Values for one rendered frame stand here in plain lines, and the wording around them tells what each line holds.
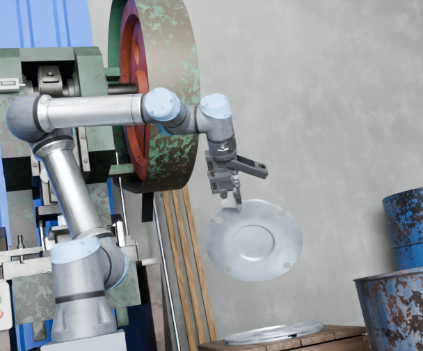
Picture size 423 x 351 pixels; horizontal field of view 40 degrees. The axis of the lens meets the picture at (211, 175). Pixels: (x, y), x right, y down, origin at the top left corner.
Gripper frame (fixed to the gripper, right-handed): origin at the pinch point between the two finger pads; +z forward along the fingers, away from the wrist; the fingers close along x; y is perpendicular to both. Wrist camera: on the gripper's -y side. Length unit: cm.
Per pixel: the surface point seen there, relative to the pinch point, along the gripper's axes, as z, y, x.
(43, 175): 3, 67, -41
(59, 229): 6, 57, -12
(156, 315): 34.6, 32.4, 3.0
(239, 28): 37, -20, -243
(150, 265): 23.6, 32.1, -8.2
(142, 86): -9, 30, -75
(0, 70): -30, 76, -63
